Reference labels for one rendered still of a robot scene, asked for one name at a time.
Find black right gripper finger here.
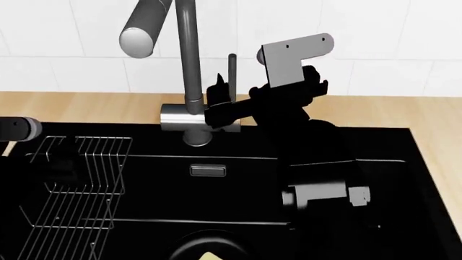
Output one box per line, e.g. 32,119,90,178
206,72,232,108
204,97,255,130

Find thin grey faucet lever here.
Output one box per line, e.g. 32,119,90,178
227,53,238,104

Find metal sink overflow plate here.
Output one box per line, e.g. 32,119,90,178
189,163,227,178

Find black kitchen sink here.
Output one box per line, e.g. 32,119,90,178
0,121,462,260

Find black pan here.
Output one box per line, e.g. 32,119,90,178
168,229,295,260

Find grey metal faucet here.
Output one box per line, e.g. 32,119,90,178
119,0,243,147

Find wire dish rack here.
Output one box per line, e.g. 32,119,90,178
24,135,134,260

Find grey right camera bracket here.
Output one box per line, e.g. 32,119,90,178
256,32,335,89

